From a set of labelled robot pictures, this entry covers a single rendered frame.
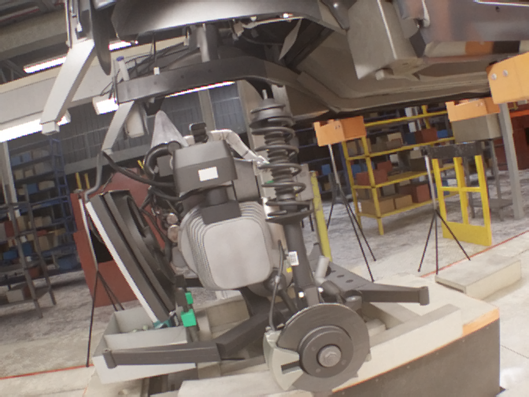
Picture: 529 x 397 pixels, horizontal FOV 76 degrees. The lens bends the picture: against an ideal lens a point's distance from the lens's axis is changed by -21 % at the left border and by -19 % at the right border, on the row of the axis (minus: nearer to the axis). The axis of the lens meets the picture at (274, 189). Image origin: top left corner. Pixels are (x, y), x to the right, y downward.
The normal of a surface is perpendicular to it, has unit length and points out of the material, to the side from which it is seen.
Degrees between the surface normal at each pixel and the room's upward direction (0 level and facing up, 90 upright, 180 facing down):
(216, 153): 79
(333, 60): 103
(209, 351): 90
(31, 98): 90
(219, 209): 90
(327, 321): 90
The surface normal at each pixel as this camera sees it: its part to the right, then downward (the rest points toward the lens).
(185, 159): 0.18, -0.18
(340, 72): 0.15, 0.24
